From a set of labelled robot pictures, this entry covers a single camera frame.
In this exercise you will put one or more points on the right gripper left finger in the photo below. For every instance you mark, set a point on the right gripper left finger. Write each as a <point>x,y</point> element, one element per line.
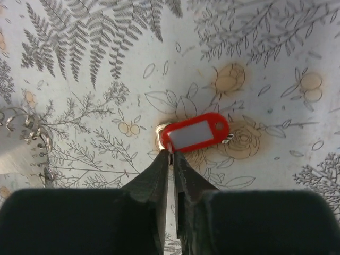
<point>128,220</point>

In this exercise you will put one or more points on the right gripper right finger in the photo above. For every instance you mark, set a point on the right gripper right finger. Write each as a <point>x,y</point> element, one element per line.
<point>212,221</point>

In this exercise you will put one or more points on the red key tag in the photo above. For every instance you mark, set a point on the red key tag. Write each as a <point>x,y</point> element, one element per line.
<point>193,134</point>

